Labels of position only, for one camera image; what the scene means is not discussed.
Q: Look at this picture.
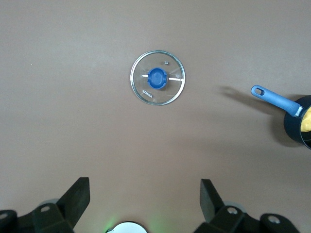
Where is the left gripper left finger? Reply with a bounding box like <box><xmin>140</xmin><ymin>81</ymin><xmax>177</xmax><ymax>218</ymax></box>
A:
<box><xmin>31</xmin><ymin>177</ymin><xmax>91</xmax><ymax>233</ymax></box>

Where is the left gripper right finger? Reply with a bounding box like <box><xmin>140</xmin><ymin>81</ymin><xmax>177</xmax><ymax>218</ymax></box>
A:
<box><xmin>194</xmin><ymin>179</ymin><xmax>246</xmax><ymax>233</ymax></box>

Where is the yellow potato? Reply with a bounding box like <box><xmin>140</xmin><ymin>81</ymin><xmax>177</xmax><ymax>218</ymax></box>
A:
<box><xmin>300</xmin><ymin>106</ymin><xmax>311</xmax><ymax>133</ymax></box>

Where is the black pot with blue handle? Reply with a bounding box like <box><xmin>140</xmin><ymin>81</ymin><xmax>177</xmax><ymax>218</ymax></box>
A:
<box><xmin>250</xmin><ymin>84</ymin><xmax>311</xmax><ymax>150</ymax></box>

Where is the glass lid with blue knob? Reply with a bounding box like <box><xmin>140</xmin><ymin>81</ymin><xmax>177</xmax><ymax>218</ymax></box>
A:
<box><xmin>130</xmin><ymin>50</ymin><xmax>186</xmax><ymax>107</ymax></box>

